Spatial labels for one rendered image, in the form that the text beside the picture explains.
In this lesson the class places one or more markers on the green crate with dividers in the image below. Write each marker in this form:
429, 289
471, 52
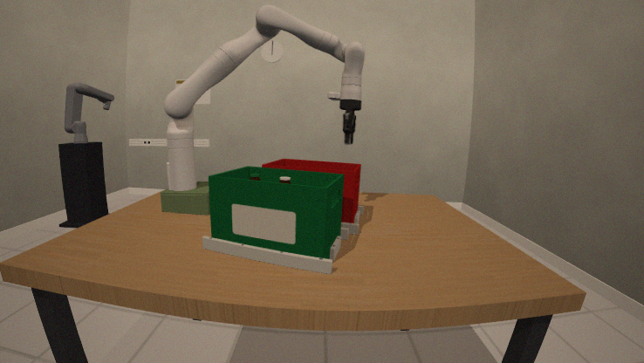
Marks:
303, 217

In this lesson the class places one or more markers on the red crate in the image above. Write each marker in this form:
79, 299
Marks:
350, 184

